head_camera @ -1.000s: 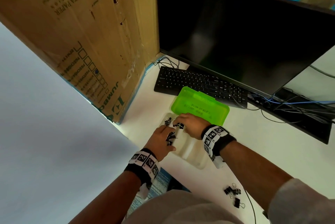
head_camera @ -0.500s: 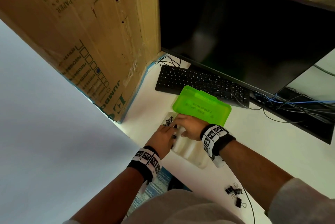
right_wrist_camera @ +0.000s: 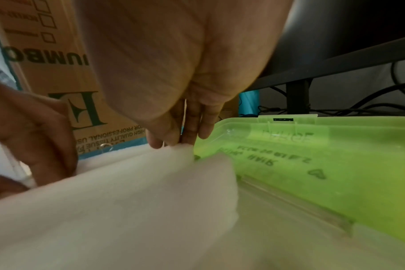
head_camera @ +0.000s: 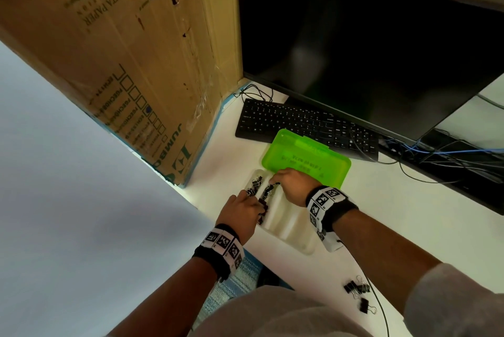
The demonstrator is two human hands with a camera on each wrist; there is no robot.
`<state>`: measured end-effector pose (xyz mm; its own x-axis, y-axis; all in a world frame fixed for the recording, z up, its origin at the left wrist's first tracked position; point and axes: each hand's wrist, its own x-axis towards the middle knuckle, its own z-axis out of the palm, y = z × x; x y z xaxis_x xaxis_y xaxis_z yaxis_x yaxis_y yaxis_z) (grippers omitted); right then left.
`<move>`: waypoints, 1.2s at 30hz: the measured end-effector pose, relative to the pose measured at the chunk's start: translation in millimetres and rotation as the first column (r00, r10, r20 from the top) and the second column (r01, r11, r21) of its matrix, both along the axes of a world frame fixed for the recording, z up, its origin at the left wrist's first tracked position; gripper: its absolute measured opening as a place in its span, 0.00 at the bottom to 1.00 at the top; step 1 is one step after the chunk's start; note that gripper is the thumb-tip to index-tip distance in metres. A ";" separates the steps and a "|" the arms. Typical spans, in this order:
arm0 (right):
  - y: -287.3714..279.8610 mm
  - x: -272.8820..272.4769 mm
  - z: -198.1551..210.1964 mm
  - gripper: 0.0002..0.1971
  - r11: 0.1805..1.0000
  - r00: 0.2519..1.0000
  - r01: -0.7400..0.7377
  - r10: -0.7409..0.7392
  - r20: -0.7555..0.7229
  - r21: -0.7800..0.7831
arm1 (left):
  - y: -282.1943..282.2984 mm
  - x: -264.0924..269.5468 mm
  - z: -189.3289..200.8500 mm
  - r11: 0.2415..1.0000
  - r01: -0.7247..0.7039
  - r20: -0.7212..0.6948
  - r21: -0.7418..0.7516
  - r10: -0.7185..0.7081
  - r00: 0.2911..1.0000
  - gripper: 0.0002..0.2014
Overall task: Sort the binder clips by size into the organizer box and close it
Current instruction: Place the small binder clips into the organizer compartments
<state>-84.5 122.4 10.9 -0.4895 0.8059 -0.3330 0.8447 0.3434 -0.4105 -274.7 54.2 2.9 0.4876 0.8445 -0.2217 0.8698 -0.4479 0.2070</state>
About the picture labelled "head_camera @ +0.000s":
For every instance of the person's left hand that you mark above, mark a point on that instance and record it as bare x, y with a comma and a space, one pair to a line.
240, 216

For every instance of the person's right hand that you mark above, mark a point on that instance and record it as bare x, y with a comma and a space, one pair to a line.
297, 187

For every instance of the person's left forearm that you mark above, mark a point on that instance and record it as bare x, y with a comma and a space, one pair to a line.
173, 297

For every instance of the person's right forearm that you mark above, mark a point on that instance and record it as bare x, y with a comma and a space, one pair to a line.
382, 254

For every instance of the person's light pink shirt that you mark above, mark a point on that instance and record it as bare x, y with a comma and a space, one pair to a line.
275, 313

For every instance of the brown cardboard box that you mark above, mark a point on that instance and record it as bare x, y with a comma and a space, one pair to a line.
118, 53

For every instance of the black marker-tag wristband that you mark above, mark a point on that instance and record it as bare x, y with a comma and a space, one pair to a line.
220, 248
328, 207

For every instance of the black keyboard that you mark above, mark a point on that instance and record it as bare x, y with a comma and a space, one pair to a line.
295, 124

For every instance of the blue patterned floor mat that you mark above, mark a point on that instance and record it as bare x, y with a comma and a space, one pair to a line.
236, 281

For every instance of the black computer monitor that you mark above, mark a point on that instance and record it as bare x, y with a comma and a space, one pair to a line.
374, 53

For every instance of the white side partition panel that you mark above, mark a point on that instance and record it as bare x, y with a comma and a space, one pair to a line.
78, 210

